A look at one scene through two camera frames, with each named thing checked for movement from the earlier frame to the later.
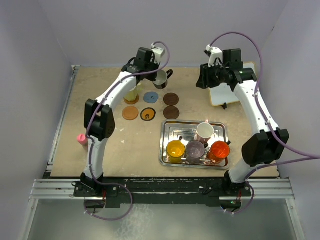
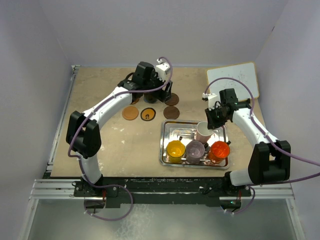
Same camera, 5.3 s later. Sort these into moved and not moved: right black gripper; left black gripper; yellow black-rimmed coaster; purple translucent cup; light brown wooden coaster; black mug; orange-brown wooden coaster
Moved: black mug; right black gripper; left black gripper
Not moved: light brown wooden coaster; purple translucent cup; yellow black-rimmed coaster; orange-brown wooden coaster
